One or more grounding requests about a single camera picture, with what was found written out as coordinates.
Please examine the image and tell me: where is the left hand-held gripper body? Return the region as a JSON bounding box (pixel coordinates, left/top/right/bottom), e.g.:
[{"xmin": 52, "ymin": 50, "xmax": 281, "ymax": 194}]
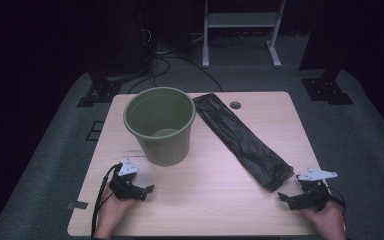
[{"xmin": 109, "ymin": 158, "xmax": 147, "ymax": 201}]

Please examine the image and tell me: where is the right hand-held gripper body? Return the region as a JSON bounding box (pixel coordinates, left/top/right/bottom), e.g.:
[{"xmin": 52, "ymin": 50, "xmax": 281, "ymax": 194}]
[{"xmin": 293, "ymin": 167, "xmax": 338, "ymax": 213}]

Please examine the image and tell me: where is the green plastic waste bin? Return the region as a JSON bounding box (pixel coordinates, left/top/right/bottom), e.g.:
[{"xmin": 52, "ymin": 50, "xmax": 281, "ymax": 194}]
[{"xmin": 123, "ymin": 86, "xmax": 197, "ymax": 167}]

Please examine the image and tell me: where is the black plastic garbage bag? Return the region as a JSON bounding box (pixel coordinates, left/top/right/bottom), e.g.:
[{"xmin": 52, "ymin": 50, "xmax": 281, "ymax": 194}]
[{"xmin": 192, "ymin": 92, "xmax": 295, "ymax": 193}]

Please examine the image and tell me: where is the person's left hand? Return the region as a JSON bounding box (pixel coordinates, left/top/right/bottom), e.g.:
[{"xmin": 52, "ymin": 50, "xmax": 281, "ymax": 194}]
[{"xmin": 96, "ymin": 193, "xmax": 136, "ymax": 231}]

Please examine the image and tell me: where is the person's right hand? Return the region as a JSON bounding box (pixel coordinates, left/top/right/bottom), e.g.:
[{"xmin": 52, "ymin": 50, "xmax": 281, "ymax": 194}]
[{"xmin": 301, "ymin": 201, "xmax": 346, "ymax": 234}]

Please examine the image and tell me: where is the grey tape strip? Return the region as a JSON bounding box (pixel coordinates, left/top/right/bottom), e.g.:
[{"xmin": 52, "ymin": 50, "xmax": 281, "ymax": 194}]
[{"xmin": 67, "ymin": 200, "xmax": 89, "ymax": 211}]

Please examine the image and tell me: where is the dark cabinet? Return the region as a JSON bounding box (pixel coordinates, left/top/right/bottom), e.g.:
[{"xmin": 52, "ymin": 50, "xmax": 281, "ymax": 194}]
[{"xmin": 88, "ymin": 0, "xmax": 154, "ymax": 81}]

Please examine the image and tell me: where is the white metal stand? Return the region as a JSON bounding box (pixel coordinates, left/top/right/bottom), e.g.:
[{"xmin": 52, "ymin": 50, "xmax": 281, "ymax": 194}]
[{"xmin": 202, "ymin": 0, "xmax": 287, "ymax": 69}]

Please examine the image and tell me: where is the left hand-held gripper black cable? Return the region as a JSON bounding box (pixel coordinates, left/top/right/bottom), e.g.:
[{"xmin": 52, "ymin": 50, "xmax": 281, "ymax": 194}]
[{"xmin": 91, "ymin": 163, "xmax": 123, "ymax": 238}]

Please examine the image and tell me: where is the hand-held gripper black cable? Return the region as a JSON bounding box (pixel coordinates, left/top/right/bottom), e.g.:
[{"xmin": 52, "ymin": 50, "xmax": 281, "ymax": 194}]
[
  {"xmin": 91, "ymin": 163, "xmax": 123, "ymax": 238},
  {"xmin": 326, "ymin": 186, "xmax": 348, "ymax": 214}
]

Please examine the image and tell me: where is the right hand-held gripper black cable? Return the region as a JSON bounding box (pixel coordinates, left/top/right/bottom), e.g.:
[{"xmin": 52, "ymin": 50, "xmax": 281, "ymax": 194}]
[{"xmin": 326, "ymin": 186, "xmax": 348, "ymax": 214}]

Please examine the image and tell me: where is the black stand with base plate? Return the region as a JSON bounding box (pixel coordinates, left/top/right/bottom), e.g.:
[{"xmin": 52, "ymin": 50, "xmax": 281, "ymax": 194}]
[
  {"xmin": 76, "ymin": 71, "xmax": 123, "ymax": 108},
  {"xmin": 298, "ymin": 0, "xmax": 354, "ymax": 106}
]

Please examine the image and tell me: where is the black floor cable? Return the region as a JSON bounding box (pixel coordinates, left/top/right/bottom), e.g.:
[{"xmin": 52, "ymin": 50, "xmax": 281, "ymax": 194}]
[{"xmin": 127, "ymin": 54, "xmax": 224, "ymax": 94}]

